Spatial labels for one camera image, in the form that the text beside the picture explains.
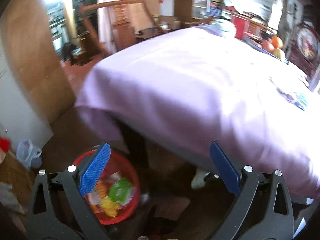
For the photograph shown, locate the red plastic trash basket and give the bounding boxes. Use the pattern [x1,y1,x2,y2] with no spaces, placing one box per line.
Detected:
[85,151,140,225]

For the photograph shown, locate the orange snack wrapper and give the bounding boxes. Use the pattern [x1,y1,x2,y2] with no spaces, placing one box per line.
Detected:
[87,179,107,213]

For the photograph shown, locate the white round ceramic jar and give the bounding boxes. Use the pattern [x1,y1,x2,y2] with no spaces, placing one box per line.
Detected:
[210,18,236,37]

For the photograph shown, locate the wooden door panel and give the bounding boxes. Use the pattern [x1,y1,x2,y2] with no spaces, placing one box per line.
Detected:
[1,0,75,124]

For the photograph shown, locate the yellow wrapper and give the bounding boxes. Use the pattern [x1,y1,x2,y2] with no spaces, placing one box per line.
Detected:
[99,197,120,218]

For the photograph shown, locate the red box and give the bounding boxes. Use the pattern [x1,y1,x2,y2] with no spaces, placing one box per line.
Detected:
[231,15,249,40]

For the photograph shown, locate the white plastic bag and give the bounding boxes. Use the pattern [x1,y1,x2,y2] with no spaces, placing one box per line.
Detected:
[16,139,42,170]

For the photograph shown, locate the pink floral curtain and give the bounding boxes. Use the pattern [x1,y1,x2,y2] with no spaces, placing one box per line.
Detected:
[97,0,118,54]

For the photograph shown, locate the purple tablecloth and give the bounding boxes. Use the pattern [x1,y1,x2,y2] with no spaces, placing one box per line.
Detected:
[75,25,319,199]

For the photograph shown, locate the round framed embroidery ornament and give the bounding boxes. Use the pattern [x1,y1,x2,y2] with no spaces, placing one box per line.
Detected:
[296,23,319,62]

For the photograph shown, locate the blue face mask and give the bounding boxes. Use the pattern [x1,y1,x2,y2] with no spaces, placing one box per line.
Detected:
[277,88,308,111]

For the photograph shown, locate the red apple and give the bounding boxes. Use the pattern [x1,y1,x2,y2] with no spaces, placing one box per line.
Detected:
[262,40,274,54]

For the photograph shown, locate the yellow pear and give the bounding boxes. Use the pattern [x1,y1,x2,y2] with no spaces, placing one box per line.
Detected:
[272,48,286,61]

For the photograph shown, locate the curved wooden chair frame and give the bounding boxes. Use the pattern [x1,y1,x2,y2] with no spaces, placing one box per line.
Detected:
[79,0,168,57]

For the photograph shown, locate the orange fruit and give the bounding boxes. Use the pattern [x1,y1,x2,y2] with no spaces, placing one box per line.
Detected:
[271,36,283,49]

